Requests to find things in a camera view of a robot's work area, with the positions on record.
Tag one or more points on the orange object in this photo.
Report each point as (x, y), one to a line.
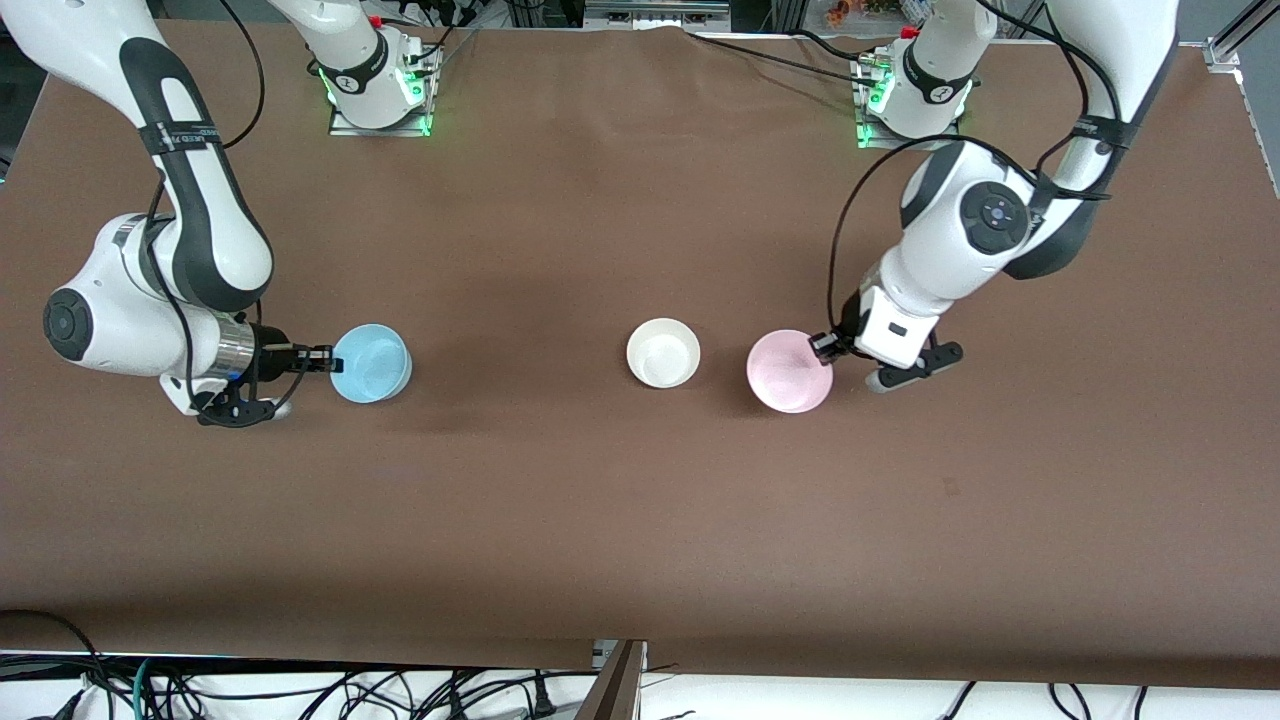
(838, 12)

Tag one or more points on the grey metal post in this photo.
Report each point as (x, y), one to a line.
(612, 690)

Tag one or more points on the white bowl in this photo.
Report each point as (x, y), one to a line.
(663, 355)

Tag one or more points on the light blue bowl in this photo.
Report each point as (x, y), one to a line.
(372, 362)

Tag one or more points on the pink bowl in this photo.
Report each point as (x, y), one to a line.
(790, 372)

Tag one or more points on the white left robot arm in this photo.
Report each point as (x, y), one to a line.
(950, 260)

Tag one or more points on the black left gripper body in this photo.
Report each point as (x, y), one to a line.
(847, 327)

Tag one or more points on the black power plug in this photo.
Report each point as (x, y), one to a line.
(543, 698)

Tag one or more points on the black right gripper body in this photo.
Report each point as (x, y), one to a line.
(272, 355)

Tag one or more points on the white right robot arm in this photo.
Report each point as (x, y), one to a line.
(200, 220)

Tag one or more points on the silver metal rail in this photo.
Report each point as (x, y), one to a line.
(655, 12)

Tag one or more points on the right arm silver base plate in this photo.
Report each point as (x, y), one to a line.
(400, 131)

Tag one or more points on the aluminium frame corner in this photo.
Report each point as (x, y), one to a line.
(1225, 50)

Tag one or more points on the brown table cover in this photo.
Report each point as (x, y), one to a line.
(640, 520)

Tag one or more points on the left arm silver base plate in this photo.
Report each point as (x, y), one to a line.
(930, 146)

